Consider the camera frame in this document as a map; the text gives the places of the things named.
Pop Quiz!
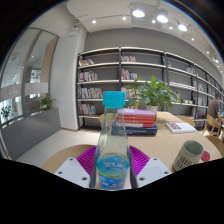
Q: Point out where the green potted plant, white pot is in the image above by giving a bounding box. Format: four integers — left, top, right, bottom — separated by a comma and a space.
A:
124, 74, 181, 116

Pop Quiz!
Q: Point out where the small green window plant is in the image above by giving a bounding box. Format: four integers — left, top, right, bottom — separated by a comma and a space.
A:
0, 105, 13, 122
38, 93, 57, 111

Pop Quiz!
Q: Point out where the wooden slat-frame chair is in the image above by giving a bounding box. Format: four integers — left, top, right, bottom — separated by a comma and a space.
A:
201, 113, 223, 138

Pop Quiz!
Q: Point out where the red book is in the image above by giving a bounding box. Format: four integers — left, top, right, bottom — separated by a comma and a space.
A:
116, 114, 156, 129

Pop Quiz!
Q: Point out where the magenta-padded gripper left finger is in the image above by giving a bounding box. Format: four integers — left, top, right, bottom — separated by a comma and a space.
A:
54, 145, 98, 190

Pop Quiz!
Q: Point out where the white patterned-cover book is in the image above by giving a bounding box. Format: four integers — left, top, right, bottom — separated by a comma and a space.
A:
165, 121, 197, 134

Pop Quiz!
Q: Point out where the pink book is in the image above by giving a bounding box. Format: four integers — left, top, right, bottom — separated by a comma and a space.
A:
117, 107, 157, 118

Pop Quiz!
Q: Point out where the flat round red coaster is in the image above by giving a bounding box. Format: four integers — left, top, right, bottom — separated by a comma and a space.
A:
199, 150, 212, 163

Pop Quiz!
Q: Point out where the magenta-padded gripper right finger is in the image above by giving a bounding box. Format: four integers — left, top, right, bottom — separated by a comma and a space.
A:
128, 145, 172, 190

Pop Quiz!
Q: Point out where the ceiling lights group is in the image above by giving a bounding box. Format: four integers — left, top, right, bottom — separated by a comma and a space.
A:
89, 8, 221, 64

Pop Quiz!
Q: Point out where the grey bookshelf unit with books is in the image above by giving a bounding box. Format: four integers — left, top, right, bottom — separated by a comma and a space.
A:
76, 46, 224, 131

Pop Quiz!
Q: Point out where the clear water bottle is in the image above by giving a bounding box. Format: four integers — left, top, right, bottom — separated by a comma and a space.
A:
94, 90, 132, 192

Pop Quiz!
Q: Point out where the grey-green patterned mug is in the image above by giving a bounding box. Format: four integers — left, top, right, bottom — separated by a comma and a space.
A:
172, 139, 205, 173

